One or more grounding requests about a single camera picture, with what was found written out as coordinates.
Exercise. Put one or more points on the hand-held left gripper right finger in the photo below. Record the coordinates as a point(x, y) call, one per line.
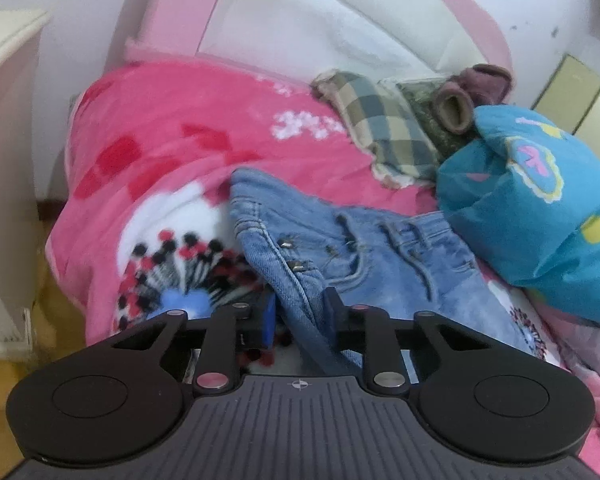
point(332, 317)

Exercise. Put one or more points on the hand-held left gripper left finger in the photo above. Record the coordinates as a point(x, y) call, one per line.
point(267, 321)

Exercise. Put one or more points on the blue jeans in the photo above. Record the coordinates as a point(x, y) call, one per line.
point(380, 270)

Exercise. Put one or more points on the plaid pillow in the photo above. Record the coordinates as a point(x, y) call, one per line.
point(380, 120)

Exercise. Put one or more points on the pink floral blanket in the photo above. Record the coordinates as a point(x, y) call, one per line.
point(180, 135)

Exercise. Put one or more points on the pink grey teal quilt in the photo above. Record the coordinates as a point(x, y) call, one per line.
point(520, 210)

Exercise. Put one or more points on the green camouflage cloth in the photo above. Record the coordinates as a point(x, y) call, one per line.
point(430, 115)

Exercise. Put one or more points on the pink white headboard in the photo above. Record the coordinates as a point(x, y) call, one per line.
point(305, 15)

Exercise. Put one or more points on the white cabinet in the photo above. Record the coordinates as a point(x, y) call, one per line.
point(5, 160)

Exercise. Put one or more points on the pale yellow wall panel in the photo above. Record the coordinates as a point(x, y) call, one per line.
point(575, 95)

